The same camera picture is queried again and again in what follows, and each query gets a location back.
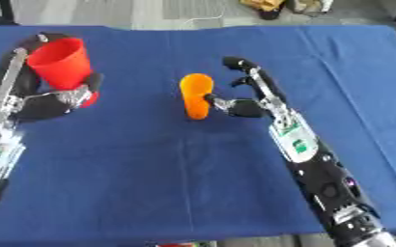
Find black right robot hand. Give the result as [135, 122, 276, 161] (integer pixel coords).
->
[203, 56, 293, 120]

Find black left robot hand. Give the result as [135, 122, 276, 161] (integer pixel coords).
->
[0, 31, 105, 124]

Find red plastic cup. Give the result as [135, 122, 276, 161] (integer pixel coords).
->
[23, 37, 102, 109]

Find orange plastic cup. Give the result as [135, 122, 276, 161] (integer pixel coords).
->
[178, 72, 217, 121]

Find black chair leg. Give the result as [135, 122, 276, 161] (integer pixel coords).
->
[0, 0, 22, 27]

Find yellow and black bag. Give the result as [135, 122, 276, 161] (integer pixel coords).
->
[239, 0, 335, 21]

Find white cable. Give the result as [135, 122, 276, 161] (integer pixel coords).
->
[181, 6, 229, 29]

